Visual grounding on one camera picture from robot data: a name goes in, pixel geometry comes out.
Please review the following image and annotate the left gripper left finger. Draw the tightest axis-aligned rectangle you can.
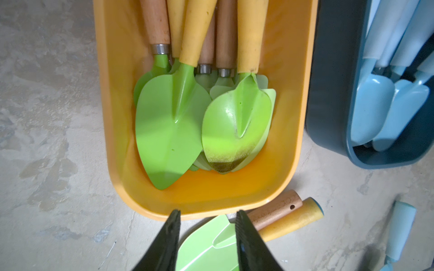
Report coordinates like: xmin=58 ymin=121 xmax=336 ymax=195
xmin=132 ymin=210 xmax=181 ymax=271

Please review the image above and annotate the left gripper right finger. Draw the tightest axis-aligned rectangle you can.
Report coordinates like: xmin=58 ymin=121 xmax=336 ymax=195
xmin=235 ymin=210 xmax=283 ymax=271

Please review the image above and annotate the blue shovel large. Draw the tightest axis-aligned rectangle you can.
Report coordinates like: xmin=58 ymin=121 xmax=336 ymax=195
xmin=350 ymin=0 xmax=419 ymax=147

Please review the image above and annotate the dark green shovel yellow handle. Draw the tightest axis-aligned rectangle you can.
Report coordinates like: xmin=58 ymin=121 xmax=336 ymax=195
xmin=202 ymin=1 xmax=270 ymax=174

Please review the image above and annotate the yellow storage box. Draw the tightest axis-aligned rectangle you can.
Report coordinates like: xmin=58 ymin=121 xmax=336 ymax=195
xmin=93 ymin=1 xmax=319 ymax=221

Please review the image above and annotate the dark blue storage box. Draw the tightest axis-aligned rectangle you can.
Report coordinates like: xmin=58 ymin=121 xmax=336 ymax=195
xmin=306 ymin=1 xmax=434 ymax=169

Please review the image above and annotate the hidden green shovel yellow handle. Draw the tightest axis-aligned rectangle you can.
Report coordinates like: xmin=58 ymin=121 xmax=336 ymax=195
xmin=230 ymin=197 xmax=324 ymax=271

